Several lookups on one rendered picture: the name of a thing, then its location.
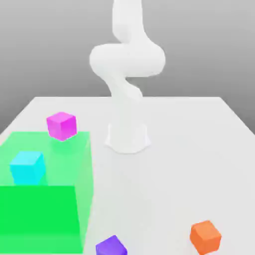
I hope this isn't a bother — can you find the small magenta cube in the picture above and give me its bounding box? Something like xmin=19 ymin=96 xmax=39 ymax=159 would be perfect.
xmin=46 ymin=111 xmax=78 ymax=142

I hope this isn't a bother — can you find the small cyan cube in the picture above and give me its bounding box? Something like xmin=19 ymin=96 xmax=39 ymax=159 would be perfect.
xmin=9 ymin=150 xmax=46 ymax=186

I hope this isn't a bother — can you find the small purple cube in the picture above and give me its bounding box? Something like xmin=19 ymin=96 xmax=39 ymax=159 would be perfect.
xmin=95 ymin=235 xmax=128 ymax=255

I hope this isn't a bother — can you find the small orange cube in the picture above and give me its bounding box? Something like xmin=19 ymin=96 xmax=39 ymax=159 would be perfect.
xmin=189 ymin=220 xmax=222 ymax=255

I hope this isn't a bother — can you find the large green box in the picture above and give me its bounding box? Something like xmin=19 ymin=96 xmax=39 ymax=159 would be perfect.
xmin=0 ymin=131 xmax=95 ymax=255

